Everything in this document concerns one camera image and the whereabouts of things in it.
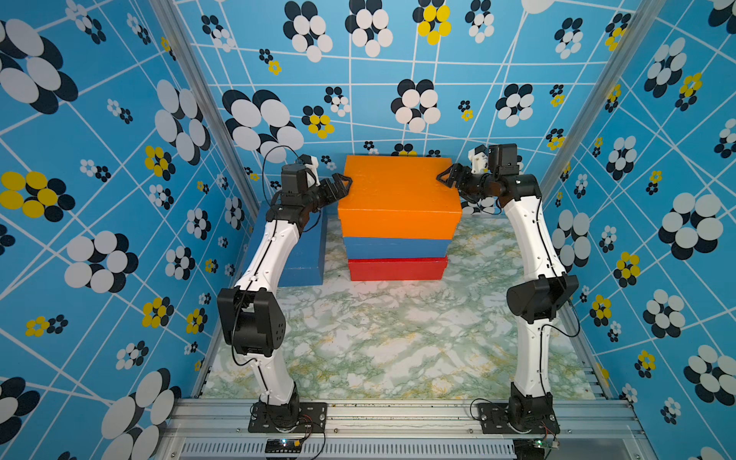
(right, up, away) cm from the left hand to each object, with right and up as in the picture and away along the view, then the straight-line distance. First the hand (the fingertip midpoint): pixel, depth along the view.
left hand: (345, 181), depth 83 cm
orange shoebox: (+15, -5, -2) cm, 16 cm away
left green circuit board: (-15, -70, -11) cm, 72 cm away
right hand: (+31, +1, +2) cm, 31 cm away
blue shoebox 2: (-14, -25, +10) cm, 30 cm away
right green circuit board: (+47, -68, -14) cm, 84 cm away
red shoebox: (+17, -27, +18) cm, 37 cm away
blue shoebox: (+7, -20, +5) cm, 21 cm away
